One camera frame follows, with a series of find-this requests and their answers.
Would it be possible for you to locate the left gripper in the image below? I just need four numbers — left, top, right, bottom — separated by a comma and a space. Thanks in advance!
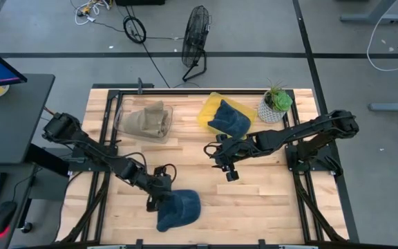
143, 165, 178, 213

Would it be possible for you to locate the coiled black cable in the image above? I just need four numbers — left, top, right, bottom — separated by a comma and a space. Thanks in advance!
122, 15, 148, 45

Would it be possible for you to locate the long white cable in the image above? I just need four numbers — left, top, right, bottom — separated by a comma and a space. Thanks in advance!
366, 0, 398, 73

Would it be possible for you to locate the tan cotton cap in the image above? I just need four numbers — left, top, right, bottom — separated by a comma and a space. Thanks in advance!
120, 109, 150, 135
144, 100, 166, 122
149, 116, 171, 140

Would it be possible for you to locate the blue denim cap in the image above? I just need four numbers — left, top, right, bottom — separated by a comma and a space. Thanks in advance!
156, 189, 202, 233
207, 99, 252, 138

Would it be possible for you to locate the black aluminium table frame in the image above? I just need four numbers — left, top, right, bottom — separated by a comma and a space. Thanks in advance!
56, 88, 361, 249

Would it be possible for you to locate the black box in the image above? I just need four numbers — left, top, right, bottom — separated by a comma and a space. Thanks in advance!
115, 0, 167, 7

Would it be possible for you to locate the black desk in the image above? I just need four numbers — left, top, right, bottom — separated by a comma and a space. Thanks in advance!
0, 73, 56, 164

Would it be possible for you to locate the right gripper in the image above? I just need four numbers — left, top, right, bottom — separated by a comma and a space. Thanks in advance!
204, 133, 258, 183

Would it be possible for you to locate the grey desk foot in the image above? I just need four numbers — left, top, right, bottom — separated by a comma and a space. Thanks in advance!
368, 101, 398, 113
339, 0, 398, 25

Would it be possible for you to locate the white patterned plant pot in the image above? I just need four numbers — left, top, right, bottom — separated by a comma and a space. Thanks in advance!
257, 98, 286, 124

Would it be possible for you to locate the yellow tray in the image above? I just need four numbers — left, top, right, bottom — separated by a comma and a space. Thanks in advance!
197, 91, 258, 140

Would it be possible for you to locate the black floor fan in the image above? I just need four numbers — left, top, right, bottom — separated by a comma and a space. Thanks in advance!
180, 5, 213, 83

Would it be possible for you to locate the clear plastic bin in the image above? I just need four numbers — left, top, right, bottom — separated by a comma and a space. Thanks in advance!
113, 98, 174, 145

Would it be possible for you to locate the green succulent plant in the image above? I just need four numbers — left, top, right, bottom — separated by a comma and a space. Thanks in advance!
263, 79, 294, 112

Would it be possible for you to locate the black mouse with red light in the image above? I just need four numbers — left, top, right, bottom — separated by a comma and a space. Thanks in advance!
0, 200, 18, 237

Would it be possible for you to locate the white cable bundle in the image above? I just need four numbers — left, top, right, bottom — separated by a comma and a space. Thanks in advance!
69, 0, 113, 26

